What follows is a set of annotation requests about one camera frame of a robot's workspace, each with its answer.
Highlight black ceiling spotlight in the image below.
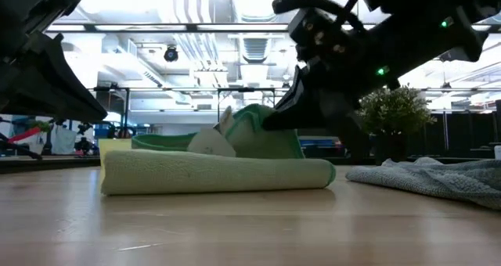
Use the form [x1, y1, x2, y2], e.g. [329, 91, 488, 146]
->
[163, 45, 180, 63]

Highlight white background bag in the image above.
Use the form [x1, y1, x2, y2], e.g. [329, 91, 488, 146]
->
[50, 124, 78, 156]

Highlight grey microfiber towel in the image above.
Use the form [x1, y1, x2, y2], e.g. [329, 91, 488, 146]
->
[345, 157, 501, 211]

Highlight small background plant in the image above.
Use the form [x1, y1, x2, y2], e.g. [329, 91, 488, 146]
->
[29, 120, 52, 135]

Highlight small potted green plant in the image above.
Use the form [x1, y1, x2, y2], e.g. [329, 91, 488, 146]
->
[358, 84, 438, 165]

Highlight black aluminium table frame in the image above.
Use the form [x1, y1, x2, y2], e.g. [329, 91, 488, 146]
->
[0, 155, 501, 174]

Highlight green microfiber towel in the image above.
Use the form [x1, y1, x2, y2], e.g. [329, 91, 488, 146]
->
[100, 103, 337, 196]

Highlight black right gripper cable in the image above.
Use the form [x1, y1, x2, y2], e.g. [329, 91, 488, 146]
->
[272, 0, 367, 31]

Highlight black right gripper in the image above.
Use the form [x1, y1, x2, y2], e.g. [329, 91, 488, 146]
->
[261, 7, 400, 164]

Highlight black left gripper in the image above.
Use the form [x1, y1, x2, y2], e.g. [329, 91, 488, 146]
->
[0, 0, 109, 124]

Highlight black partition panels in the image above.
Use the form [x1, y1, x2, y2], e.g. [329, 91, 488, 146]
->
[426, 99, 501, 160]

